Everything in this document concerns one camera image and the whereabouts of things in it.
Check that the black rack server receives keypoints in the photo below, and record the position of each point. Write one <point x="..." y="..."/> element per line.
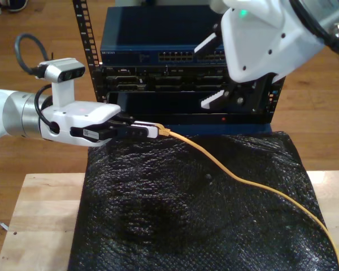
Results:
<point x="172" y="82"/>

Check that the black bubble wrap mat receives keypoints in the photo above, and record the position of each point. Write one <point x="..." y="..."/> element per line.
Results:
<point x="172" y="220"/>

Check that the blue rack base plate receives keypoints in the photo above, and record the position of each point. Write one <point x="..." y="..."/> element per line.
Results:
<point x="228" y="130"/>

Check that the blue network switch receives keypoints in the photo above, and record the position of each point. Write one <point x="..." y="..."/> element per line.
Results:
<point x="158" y="25"/>

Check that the black perforated rack post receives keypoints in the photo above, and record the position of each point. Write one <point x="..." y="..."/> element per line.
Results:
<point x="81" y="28"/>
<point x="274" y="104"/>

